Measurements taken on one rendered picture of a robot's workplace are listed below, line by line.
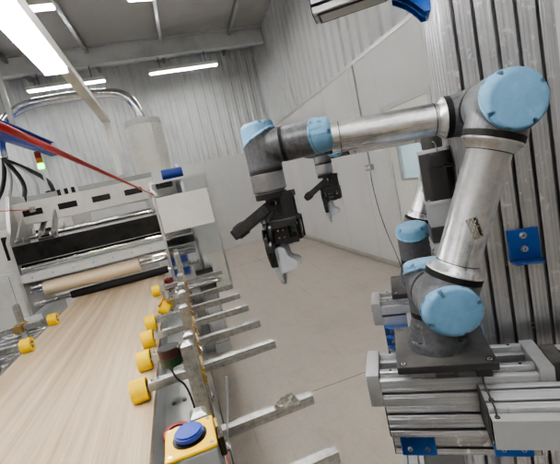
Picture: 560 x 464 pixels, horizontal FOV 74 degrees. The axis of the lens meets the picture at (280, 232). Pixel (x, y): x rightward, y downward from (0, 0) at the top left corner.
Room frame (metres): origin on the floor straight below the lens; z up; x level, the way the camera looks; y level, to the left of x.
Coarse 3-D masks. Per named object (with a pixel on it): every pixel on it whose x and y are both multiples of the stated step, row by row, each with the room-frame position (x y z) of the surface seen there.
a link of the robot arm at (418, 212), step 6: (420, 174) 1.46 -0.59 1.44; (420, 180) 1.46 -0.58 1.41; (420, 186) 1.45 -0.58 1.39; (414, 192) 1.49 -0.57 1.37; (420, 192) 1.45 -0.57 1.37; (414, 198) 1.47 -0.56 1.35; (420, 198) 1.45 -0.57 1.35; (414, 204) 1.47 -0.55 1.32; (420, 204) 1.45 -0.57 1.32; (414, 210) 1.46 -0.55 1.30; (420, 210) 1.45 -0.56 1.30; (408, 216) 1.47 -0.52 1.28; (414, 216) 1.45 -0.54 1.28; (420, 216) 1.44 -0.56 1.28; (426, 216) 1.44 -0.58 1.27; (426, 222) 1.44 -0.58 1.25
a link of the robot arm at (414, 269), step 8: (432, 256) 0.93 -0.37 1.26; (408, 264) 0.89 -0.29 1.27; (416, 264) 0.86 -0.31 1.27; (424, 264) 0.85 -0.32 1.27; (408, 272) 0.88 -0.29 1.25; (416, 272) 0.86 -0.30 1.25; (424, 272) 0.84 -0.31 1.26; (408, 280) 0.89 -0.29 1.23; (408, 288) 0.88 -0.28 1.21; (408, 296) 0.91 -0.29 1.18; (416, 312) 0.88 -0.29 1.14
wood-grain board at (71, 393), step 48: (144, 288) 2.99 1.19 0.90; (48, 336) 2.22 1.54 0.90; (96, 336) 2.01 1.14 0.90; (0, 384) 1.62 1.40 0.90; (48, 384) 1.51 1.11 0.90; (96, 384) 1.41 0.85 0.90; (0, 432) 1.20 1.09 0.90; (48, 432) 1.13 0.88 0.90; (96, 432) 1.07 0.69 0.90; (144, 432) 1.02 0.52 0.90
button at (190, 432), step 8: (184, 424) 0.49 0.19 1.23; (192, 424) 0.48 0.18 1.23; (200, 424) 0.48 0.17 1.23; (176, 432) 0.48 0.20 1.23; (184, 432) 0.47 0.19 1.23; (192, 432) 0.47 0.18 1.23; (200, 432) 0.47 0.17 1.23; (176, 440) 0.46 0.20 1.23; (184, 440) 0.46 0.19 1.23; (192, 440) 0.46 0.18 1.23
